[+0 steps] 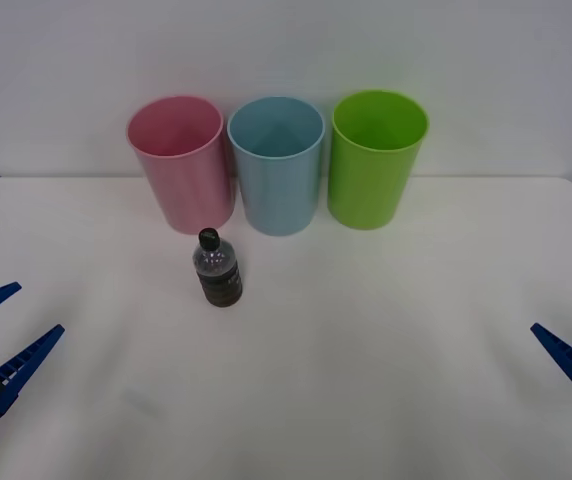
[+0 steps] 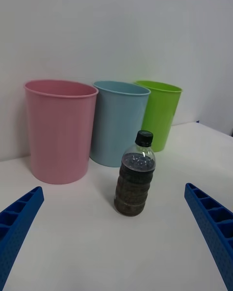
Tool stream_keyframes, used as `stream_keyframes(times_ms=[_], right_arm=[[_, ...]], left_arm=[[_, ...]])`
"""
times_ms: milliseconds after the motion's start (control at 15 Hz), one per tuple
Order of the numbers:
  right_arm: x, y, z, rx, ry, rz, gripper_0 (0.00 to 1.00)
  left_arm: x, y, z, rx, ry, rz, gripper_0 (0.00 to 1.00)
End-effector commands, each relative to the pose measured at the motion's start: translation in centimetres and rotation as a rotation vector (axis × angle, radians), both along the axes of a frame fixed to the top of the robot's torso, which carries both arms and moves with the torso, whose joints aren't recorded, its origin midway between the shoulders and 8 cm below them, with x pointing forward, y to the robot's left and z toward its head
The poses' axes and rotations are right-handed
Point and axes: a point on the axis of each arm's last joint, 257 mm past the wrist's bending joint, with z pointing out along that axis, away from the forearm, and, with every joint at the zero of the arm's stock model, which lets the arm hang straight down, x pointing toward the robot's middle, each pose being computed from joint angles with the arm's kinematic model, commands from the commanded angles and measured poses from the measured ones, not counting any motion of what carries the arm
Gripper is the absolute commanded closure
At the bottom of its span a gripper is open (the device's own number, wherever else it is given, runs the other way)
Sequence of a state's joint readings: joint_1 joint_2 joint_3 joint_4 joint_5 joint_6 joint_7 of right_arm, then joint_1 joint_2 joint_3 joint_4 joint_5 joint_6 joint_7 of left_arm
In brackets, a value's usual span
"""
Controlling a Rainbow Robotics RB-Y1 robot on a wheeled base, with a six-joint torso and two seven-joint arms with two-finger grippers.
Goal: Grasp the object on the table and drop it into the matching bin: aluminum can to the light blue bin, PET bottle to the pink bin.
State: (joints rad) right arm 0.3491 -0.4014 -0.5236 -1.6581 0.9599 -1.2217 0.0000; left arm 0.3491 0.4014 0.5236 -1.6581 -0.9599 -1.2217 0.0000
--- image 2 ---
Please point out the dark drink bottle black cap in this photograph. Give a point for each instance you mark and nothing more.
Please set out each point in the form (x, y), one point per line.
(134, 186)

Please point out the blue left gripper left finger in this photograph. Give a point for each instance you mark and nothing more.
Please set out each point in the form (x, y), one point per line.
(17, 225)

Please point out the pink plastic bin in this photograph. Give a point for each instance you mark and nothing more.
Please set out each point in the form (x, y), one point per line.
(58, 135)

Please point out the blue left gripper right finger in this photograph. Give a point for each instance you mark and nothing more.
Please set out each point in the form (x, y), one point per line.
(213, 225)

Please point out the green plastic bin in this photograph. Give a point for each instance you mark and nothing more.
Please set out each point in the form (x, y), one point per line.
(161, 116)

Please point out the pale blue plastic bin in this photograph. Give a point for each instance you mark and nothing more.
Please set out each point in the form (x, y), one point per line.
(114, 126)

